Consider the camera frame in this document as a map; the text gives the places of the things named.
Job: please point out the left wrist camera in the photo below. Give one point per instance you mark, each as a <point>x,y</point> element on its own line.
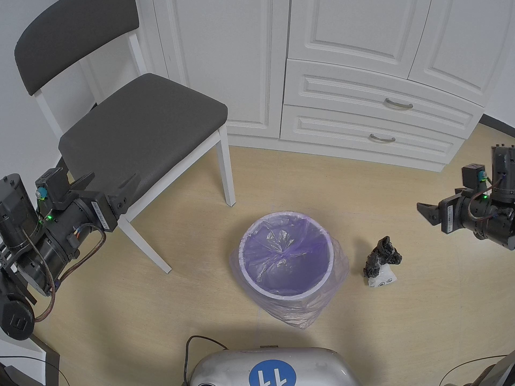
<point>54,187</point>

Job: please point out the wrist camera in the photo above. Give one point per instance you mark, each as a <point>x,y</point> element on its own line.
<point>472,177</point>
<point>54,187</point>

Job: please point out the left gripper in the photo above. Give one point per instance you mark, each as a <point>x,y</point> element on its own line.
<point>60,239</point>

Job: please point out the purple plastic bag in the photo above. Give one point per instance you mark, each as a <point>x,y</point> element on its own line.
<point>338,267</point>

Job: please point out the clear printed wrapper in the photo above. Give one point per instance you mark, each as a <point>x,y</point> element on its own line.
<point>384,278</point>

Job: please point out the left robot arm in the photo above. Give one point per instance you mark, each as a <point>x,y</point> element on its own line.
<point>16,215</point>

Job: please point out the white wardrobe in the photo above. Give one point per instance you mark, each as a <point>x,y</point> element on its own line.
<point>342,34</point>

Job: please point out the white trash bin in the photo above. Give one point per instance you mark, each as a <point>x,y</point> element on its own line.
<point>293,310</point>

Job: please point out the grey padded white chair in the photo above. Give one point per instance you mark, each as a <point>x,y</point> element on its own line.
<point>141,115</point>

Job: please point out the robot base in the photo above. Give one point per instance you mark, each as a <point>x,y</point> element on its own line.
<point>273,368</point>

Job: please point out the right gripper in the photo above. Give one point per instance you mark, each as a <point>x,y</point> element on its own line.
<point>450,215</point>

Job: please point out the black plastic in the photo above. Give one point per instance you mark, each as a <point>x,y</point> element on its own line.
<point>378,255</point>

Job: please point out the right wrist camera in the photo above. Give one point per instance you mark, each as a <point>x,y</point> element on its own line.
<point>472,177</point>

